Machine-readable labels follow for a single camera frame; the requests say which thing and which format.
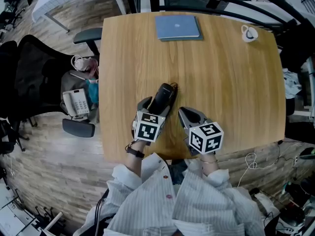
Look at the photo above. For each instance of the person's left forearm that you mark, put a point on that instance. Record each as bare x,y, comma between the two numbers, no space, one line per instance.
134,166

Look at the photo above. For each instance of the black mesh office chair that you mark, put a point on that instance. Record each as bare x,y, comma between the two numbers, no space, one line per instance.
32,75

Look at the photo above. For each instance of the white cup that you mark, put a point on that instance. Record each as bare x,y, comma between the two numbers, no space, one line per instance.
248,34

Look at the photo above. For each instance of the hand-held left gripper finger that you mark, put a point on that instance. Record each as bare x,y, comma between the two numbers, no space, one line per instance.
166,110
142,104

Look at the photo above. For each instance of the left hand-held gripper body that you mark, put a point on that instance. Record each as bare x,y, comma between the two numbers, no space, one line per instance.
146,130

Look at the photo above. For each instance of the blue-grey laptop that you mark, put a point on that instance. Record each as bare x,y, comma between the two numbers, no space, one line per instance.
177,27

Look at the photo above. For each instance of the white crumpled clothing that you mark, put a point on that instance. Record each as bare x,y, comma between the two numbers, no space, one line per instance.
292,82

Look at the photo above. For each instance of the light blue table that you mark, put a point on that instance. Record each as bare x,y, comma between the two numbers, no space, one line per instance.
312,82

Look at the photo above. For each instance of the striped light shirt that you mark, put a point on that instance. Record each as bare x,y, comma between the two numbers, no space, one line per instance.
197,205

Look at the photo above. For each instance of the person's right forearm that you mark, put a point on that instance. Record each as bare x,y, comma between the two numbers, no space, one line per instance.
209,169

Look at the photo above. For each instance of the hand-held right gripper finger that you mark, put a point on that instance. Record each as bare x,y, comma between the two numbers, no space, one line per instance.
198,118
185,120

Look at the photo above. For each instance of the black wristwatch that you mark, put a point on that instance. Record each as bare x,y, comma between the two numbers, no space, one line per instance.
135,152

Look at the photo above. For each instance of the pink white pouch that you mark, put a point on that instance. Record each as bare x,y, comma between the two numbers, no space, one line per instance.
82,64

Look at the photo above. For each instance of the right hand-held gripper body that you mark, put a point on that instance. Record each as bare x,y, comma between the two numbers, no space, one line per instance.
206,139

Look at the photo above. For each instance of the teal cloth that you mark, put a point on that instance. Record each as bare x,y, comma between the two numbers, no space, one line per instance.
93,91

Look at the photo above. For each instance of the blue jeans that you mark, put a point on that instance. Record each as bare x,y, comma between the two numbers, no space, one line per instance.
178,172

